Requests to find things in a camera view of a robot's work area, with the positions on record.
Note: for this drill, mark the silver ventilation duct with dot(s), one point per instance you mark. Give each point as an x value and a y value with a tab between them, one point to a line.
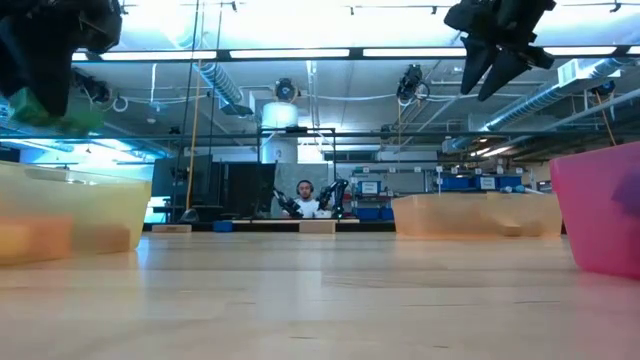
565	85
222	87

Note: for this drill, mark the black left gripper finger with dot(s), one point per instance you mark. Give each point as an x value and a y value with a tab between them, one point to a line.
52	95

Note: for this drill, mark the yellow plastic bin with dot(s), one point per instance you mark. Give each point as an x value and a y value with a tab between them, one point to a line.
75	215

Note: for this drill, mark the blue storage bin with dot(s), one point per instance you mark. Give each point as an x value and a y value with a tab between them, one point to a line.
375	213

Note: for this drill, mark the pink plastic bin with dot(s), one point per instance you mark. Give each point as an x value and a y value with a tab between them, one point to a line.
600	210

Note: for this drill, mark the long wooden plank block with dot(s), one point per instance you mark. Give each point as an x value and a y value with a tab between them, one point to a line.
317	226

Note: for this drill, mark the person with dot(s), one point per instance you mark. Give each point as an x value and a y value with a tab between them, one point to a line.
306	202

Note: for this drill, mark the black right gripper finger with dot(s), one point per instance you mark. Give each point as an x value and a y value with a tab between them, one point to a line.
500	75
475	65

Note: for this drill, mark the white round duct column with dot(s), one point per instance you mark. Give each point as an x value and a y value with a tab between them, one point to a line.
280	130

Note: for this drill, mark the black computer monitor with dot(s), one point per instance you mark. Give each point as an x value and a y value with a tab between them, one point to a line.
182	175
245	185

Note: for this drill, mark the peach plastic bin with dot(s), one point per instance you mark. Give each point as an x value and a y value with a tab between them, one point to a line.
475	215

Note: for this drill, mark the blue small toy brick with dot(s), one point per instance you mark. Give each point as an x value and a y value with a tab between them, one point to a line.
223	226

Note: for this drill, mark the small black robot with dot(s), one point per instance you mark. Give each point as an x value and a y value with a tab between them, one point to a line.
332	192
287	201

